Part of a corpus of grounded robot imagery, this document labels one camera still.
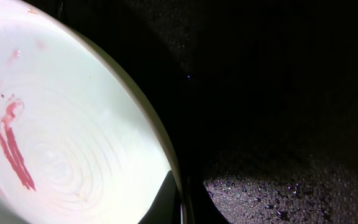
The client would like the mint plate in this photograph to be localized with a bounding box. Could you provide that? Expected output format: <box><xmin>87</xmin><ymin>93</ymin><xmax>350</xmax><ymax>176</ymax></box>
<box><xmin>0</xmin><ymin>1</ymin><xmax>186</xmax><ymax>224</ymax></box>

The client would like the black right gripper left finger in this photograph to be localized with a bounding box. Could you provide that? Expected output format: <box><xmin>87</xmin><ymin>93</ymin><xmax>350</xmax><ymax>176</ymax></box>
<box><xmin>139</xmin><ymin>170</ymin><xmax>181</xmax><ymax>224</ymax></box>

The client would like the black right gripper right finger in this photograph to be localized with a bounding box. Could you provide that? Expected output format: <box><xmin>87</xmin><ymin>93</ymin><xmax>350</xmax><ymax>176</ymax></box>
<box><xmin>185</xmin><ymin>177</ymin><xmax>229</xmax><ymax>224</ymax></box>

